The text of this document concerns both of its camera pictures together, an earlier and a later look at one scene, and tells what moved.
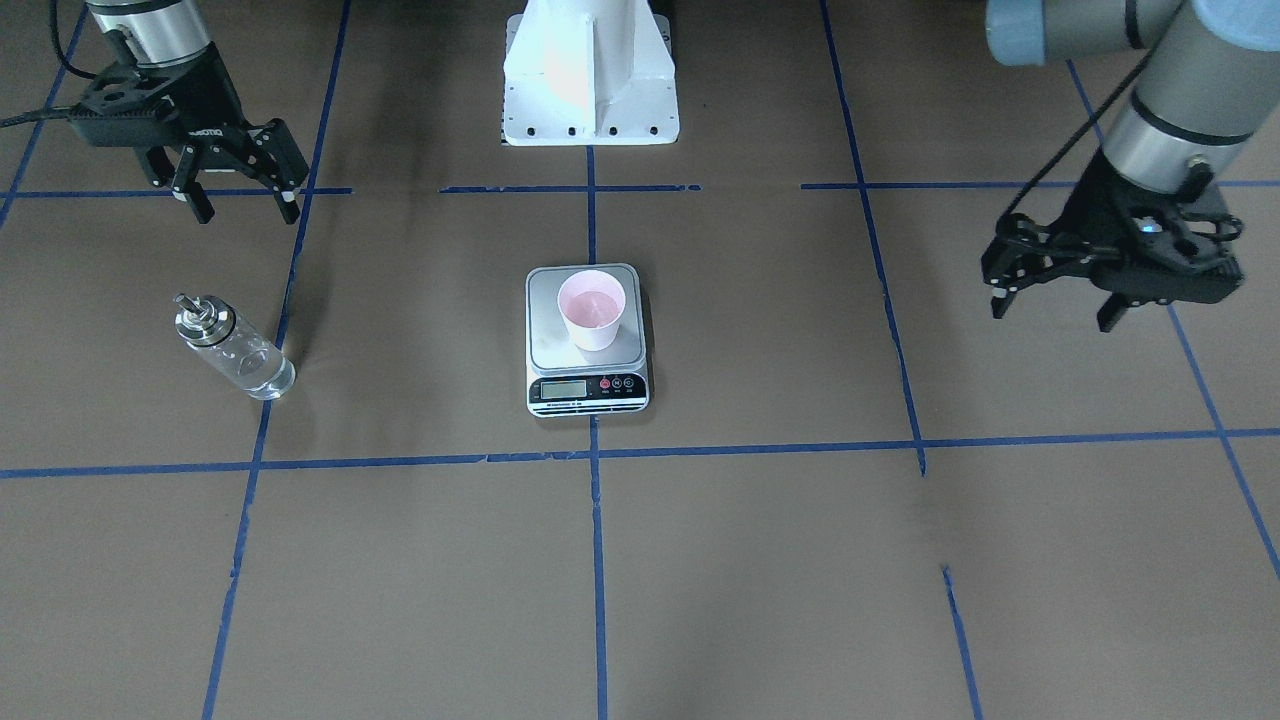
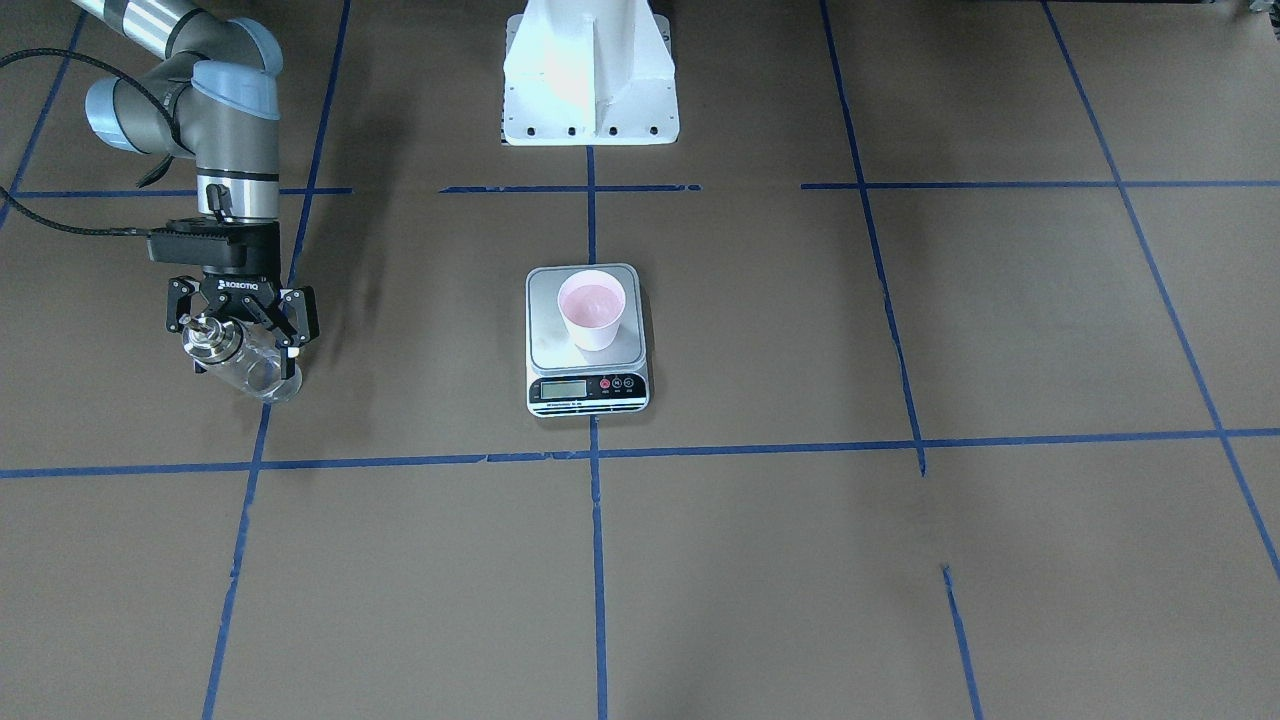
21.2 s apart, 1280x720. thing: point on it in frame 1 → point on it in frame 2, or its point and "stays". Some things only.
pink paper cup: [593, 301] stays
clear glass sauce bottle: [233, 346] stays
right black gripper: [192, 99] → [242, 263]
